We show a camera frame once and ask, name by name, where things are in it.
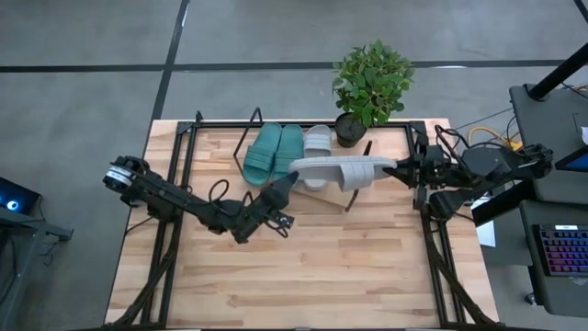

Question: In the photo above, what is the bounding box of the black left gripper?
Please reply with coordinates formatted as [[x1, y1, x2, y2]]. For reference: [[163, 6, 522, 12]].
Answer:
[[228, 170, 300, 245]]

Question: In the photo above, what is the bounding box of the black slanted pole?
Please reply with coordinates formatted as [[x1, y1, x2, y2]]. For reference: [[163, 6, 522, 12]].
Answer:
[[526, 40, 588, 101]]

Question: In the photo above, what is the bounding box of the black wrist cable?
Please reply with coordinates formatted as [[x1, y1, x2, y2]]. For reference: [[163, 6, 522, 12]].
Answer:
[[208, 177, 231, 204], [433, 122, 472, 162]]

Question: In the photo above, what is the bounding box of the light grey rubber slide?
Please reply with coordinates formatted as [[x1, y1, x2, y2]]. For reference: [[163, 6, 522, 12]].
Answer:
[[287, 154, 399, 193], [301, 123, 334, 193]]

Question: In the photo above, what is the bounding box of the black aluminium rig frame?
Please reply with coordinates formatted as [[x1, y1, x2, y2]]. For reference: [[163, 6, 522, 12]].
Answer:
[[103, 109, 506, 331]]

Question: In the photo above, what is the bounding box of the white paper sheet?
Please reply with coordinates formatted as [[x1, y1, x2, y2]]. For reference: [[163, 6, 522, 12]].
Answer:
[[474, 219, 498, 249]]

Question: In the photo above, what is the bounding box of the potted green plant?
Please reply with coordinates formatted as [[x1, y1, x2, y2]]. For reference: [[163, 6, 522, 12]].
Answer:
[[331, 39, 417, 149]]

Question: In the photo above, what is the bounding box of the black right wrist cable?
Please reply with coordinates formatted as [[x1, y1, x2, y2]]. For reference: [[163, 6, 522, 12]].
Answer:
[[433, 122, 472, 162]]

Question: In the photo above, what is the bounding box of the backlit black keyboard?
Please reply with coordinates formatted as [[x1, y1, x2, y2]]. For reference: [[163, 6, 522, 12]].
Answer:
[[532, 223, 588, 278]]

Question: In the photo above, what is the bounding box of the yellow cable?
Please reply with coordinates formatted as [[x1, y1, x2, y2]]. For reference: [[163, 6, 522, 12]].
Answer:
[[467, 125, 525, 152]]

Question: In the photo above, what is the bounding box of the blue-screen tablet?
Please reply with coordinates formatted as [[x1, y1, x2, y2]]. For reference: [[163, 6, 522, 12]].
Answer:
[[554, 145, 588, 174]]

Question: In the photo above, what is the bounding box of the black device with blue light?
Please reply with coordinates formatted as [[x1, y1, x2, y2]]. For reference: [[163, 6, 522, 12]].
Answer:
[[0, 176, 40, 216]]

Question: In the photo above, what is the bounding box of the wooden shelf with black frame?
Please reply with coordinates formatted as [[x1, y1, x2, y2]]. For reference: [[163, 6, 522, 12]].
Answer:
[[232, 106, 374, 214]]

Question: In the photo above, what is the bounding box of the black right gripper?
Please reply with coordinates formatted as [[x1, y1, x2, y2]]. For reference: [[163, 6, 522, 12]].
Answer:
[[383, 131, 446, 211]]

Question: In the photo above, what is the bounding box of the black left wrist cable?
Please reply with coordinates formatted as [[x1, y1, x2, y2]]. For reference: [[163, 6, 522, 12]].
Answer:
[[208, 177, 231, 204]]

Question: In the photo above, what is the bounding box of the grey desk top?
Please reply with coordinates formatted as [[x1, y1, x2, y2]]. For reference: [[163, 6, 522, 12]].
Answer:
[[518, 199, 588, 319], [508, 84, 588, 206]]

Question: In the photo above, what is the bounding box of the grey metal cart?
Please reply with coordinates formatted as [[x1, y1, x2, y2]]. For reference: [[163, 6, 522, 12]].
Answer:
[[0, 205, 75, 331]]

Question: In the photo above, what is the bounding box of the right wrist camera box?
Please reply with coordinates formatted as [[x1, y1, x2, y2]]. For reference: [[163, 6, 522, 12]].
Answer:
[[429, 188, 474, 221]]

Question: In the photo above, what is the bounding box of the teal green rubber slide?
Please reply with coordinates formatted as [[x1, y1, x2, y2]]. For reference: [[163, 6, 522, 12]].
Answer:
[[242, 120, 284, 188], [271, 123, 306, 183]]

